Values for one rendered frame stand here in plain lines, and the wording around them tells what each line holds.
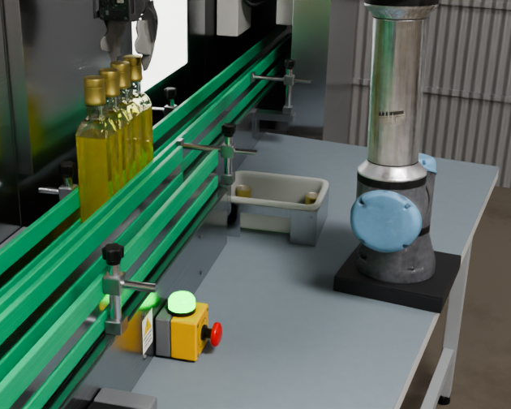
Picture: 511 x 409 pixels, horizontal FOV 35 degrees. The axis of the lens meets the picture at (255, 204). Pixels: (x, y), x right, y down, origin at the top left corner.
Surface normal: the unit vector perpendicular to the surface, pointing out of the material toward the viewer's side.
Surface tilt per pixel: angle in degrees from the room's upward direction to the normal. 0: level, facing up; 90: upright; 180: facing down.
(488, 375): 0
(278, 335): 0
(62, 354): 90
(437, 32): 90
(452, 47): 90
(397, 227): 96
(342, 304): 0
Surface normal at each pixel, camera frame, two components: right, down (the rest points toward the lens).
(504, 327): 0.03, -0.92
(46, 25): 0.97, 0.11
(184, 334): -0.23, 0.36
